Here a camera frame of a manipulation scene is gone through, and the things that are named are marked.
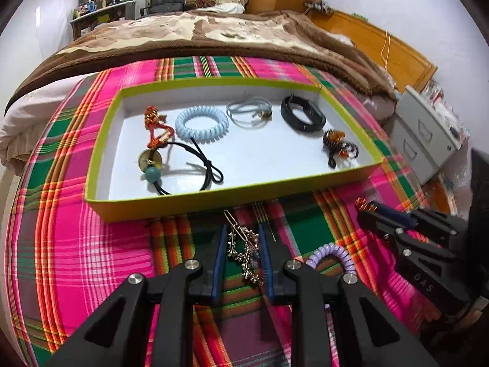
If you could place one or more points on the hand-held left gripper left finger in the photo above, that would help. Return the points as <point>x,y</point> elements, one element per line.
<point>218,263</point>

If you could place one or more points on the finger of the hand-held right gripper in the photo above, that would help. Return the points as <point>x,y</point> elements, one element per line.
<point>393,214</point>
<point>372,220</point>

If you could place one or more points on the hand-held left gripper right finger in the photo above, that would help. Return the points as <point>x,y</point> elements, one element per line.
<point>266,263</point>

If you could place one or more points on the beaded metal hair clip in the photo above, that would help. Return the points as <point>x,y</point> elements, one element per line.
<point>233,244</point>

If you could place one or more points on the yellow-green cardboard box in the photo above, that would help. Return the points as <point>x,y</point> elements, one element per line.
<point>259,160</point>

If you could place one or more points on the black wristband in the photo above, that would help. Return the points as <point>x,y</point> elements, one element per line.
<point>290,116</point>

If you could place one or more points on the grey nightstand with drawers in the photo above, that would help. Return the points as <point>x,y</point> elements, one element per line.
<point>420,133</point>

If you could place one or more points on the clutter on nightstand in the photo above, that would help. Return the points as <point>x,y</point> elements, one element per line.
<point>447,111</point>

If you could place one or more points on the wooden headboard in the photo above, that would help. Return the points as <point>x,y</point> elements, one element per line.
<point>366,46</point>

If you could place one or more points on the power strip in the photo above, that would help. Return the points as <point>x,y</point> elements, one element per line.
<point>317,6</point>

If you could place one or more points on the brown beige blanket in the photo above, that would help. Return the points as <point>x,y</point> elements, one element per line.
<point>229,34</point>

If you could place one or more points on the white pillow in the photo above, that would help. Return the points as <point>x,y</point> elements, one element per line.
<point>227,8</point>

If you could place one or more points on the dark grey armchair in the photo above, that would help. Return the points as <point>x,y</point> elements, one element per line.
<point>164,0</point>

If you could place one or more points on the wooden desk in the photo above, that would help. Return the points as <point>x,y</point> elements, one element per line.
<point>99,19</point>

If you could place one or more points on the bottles on desk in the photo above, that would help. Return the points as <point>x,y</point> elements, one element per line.
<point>91,5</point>

